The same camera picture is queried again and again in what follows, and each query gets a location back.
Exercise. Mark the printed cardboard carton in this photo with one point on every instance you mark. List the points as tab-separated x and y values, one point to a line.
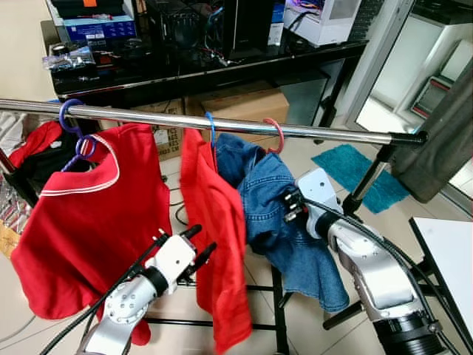
166	140

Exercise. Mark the blue denim jeans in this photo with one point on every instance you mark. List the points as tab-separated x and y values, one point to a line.
277	222

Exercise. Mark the purple plastic clothes hanger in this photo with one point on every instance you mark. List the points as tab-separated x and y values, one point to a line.
66	124

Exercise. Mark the blue product box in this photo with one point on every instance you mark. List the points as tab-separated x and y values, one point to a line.
100	29

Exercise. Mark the grey folding table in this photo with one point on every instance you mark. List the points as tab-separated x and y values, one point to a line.
451	266

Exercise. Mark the red white-trimmed T-shirt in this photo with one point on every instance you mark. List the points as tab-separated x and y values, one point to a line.
96	237

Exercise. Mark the grey sliding door frame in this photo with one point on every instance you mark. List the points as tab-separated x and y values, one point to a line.
384	44

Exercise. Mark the blue plastic clothes hanger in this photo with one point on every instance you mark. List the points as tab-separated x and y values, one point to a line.
211	126

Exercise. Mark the flat black box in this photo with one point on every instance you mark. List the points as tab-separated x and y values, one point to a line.
89	7

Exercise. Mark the black hanging garment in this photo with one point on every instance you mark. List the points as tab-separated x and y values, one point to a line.
44	166

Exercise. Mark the black metal bar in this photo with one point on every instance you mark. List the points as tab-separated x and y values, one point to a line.
281	325

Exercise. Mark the plain brown shipping carton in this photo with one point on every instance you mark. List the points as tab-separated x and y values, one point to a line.
244	107

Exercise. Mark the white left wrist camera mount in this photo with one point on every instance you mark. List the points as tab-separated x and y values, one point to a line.
171	259

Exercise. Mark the black computer case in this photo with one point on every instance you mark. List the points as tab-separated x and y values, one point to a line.
207	29

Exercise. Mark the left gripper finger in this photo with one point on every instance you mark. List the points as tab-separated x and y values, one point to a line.
205	254
191	231

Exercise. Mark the black glossy desk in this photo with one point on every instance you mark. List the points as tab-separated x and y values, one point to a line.
222	70

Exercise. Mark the clear bag of parts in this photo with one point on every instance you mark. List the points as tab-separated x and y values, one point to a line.
70	58

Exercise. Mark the dark grey curtain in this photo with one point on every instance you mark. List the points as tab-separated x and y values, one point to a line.
436	140

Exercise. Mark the red plastic clothes hanger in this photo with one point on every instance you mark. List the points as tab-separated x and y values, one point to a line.
281	137

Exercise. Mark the silver clothes rack rail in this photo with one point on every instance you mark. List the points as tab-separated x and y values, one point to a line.
325	132

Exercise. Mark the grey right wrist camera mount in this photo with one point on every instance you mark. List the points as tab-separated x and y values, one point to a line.
321	196

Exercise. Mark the white product box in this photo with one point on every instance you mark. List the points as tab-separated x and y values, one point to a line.
325	22

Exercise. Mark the teal floor mat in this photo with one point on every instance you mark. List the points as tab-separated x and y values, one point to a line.
355	174

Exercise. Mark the red polo shirt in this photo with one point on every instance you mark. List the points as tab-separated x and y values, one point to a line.
218	251

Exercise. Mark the red and white box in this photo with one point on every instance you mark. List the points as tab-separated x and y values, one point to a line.
432	95

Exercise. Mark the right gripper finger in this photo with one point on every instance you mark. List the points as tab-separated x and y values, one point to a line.
294	214
292	196

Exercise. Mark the thin black crossbar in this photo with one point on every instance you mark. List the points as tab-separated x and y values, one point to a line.
170	322

